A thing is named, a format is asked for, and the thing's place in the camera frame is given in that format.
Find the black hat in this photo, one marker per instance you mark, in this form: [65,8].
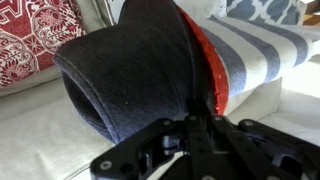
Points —
[140,73]

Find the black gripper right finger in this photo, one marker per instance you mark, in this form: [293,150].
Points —
[266,140]

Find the grey white patterned pillow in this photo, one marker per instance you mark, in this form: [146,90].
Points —
[263,10]

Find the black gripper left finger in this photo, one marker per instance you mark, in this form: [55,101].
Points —
[130,150]

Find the red patterned pillow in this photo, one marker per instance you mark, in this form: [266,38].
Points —
[30,36]

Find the white sofa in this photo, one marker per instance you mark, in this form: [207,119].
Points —
[40,133]

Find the orange hat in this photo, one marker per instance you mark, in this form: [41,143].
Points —
[213,66]

